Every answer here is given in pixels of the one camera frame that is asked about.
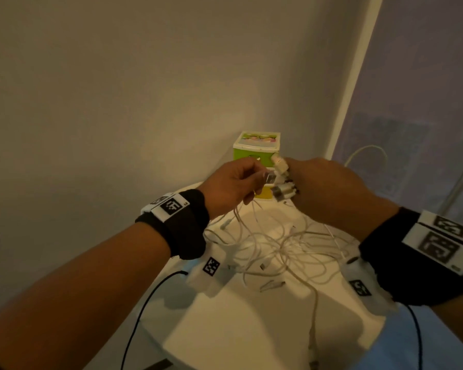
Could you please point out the person's left hand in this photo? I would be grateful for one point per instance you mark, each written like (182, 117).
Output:
(227, 184)

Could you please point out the person's right hand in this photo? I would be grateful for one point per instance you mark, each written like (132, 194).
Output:
(331, 192)

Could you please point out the person's right fingers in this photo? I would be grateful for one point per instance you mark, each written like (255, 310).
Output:
(292, 177)

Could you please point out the person's left thumb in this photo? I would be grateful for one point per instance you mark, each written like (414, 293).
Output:
(252, 165)

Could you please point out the person's right forearm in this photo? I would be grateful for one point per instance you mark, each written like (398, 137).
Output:
(459, 315)

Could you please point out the person's left forearm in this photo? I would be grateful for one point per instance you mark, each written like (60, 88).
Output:
(73, 300)

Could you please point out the green and white box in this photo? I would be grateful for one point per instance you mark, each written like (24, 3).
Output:
(254, 150)

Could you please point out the black left wristband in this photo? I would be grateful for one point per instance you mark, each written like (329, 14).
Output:
(189, 231)

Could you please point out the black wristband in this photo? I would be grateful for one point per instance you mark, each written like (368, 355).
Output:
(189, 231)
(405, 273)

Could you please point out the white left wrist marker tag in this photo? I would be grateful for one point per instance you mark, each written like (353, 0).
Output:
(169, 207)

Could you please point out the white wrist marker tag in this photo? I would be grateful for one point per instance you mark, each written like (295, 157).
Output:
(441, 242)
(169, 207)

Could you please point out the black right wristband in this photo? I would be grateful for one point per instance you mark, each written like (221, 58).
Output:
(405, 273)

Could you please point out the white right wrist marker tag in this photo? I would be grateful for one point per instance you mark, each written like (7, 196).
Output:
(441, 242)

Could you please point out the grey metal rod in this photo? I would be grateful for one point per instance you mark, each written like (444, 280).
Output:
(461, 181)

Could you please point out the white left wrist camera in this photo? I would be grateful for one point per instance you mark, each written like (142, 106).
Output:
(212, 269)

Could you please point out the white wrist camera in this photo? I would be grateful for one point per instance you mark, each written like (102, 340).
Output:
(364, 288)
(212, 269)

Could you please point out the white door frame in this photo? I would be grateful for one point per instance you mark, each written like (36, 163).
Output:
(355, 77)

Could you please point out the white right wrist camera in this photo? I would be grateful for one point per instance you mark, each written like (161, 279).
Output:
(364, 288)

